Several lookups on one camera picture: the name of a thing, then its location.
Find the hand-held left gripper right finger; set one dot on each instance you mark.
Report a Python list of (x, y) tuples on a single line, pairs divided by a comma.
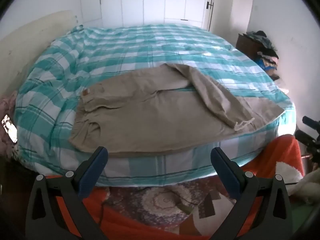
[(223, 173)]

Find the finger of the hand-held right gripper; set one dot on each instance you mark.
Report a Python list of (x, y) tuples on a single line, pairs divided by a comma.
[(311, 123), (306, 138)]

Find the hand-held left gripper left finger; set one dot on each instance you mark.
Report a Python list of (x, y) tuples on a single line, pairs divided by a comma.
[(93, 172)]

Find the beige pants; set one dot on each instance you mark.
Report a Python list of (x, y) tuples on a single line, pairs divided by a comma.
[(150, 110)]

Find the orange patterned blanket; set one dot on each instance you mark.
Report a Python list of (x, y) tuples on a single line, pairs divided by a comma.
[(275, 155)]

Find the white fluffy cloth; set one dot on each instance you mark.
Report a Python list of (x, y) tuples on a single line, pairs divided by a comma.
[(308, 182)]

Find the pile of clothes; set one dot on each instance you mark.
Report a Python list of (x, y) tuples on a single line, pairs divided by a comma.
[(267, 55)]

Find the brown cabinet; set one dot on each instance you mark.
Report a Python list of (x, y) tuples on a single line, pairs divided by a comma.
[(246, 46)]

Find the pink cloth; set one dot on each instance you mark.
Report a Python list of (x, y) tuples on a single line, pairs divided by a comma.
[(6, 105)]

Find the teal plaid bed blanket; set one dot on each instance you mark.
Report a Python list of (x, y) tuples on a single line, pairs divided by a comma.
[(150, 47)]

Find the white door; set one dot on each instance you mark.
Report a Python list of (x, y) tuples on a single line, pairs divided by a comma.
[(209, 17)]

